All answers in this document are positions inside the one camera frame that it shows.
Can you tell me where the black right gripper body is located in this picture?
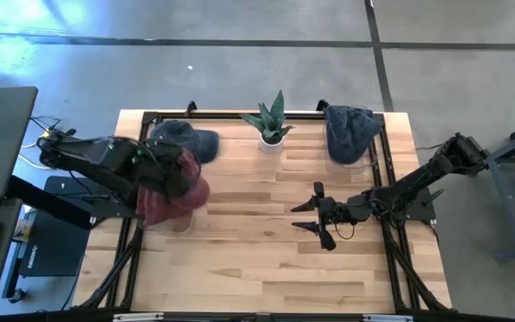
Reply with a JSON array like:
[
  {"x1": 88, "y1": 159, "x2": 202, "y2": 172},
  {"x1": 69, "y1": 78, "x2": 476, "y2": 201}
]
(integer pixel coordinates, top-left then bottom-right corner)
[{"x1": 313, "y1": 182, "x2": 370, "y2": 251}]

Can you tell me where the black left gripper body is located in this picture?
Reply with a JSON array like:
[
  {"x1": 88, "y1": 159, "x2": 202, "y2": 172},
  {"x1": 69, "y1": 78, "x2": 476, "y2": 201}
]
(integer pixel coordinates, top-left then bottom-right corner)
[{"x1": 143, "y1": 138, "x2": 194, "y2": 200}]

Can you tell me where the maroon baseball cap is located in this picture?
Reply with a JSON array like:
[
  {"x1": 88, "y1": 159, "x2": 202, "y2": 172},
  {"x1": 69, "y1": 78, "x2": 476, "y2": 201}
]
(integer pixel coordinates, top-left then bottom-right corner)
[{"x1": 135, "y1": 148, "x2": 211, "y2": 228}]

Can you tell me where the faded teal-grey baseball cap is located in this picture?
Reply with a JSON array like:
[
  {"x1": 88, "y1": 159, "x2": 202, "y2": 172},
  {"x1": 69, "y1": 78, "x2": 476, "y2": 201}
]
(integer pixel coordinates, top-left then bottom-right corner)
[{"x1": 150, "y1": 119, "x2": 220, "y2": 165}]

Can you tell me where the navy denim baseball cap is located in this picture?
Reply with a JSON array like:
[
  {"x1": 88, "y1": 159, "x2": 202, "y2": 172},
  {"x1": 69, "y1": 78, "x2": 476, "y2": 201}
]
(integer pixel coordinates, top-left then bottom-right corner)
[{"x1": 324, "y1": 106, "x2": 383, "y2": 165}]

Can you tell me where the white plant pot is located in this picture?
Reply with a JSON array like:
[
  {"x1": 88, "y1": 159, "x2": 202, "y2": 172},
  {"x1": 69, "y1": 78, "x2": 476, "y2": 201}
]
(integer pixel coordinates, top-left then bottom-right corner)
[{"x1": 259, "y1": 131, "x2": 285, "y2": 156}]

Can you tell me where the green snake plant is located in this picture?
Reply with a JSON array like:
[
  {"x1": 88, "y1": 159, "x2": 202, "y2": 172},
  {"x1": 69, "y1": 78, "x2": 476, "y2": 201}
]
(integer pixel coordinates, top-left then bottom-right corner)
[{"x1": 240, "y1": 89, "x2": 295, "y2": 140}]

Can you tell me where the black support beam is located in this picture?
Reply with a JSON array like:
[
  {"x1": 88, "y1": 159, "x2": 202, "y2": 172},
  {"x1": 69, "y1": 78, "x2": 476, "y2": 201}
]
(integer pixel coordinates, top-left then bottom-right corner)
[{"x1": 5, "y1": 174, "x2": 96, "y2": 231}]

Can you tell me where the white labelled container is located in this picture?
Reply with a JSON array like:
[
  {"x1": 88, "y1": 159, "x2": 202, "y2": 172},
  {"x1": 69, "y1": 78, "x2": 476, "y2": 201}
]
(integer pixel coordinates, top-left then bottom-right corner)
[{"x1": 13, "y1": 209, "x2": 35, "y2": 242}]

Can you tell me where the grey metal stand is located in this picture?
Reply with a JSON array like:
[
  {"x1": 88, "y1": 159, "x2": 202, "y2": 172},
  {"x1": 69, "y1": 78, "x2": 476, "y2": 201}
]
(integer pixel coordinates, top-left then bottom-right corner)
[{"x1": 464, "y1": 114, "x2": 515, "y2": 263}]

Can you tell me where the black aluminium table frame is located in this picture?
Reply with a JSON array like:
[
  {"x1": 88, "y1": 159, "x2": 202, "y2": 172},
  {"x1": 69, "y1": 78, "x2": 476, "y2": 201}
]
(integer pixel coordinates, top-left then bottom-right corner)
[{"x1": 78, "y1": 109, "x2": 453, "y2": 314}]

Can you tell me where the white bracket strip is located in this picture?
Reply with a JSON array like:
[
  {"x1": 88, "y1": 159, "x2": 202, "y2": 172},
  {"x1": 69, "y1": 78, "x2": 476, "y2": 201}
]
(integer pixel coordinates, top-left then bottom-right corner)
[
  {"x1": 362, "y1": 314, "x2": 415, "y2": 322},
  {"x1": 112, "y1": 312, "x2": 165, "y2": 322}
]

